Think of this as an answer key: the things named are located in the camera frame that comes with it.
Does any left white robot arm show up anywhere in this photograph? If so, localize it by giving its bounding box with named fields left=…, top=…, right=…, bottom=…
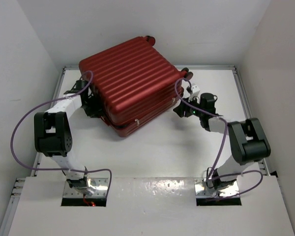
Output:
left=34, top=80, right=97, bottom=195

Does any red suitcase blue lining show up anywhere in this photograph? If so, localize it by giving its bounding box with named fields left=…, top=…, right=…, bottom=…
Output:
left=79, top=36, right=193, bottom=137

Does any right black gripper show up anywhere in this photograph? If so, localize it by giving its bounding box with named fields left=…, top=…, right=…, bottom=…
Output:
left=174, top=94, right=204, bottom=118

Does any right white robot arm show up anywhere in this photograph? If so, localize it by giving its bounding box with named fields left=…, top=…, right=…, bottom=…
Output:
left=174, top=93, right=271, bottom=190

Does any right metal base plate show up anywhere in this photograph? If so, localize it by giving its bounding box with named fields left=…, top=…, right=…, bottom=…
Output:
left=194, top=178, right=239, bottom=199

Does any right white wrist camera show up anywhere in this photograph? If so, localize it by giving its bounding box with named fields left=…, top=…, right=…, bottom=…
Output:
left=187, top=84, right=200, bottom=102

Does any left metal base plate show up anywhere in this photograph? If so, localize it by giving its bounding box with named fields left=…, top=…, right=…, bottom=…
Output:
left=63, top=177, right=108, bottom=199

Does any metal base plate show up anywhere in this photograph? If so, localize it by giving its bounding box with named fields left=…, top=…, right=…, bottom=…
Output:
left=63, top=177, right=108, bottom=199
left=194, top=178, right=239, bottom=199

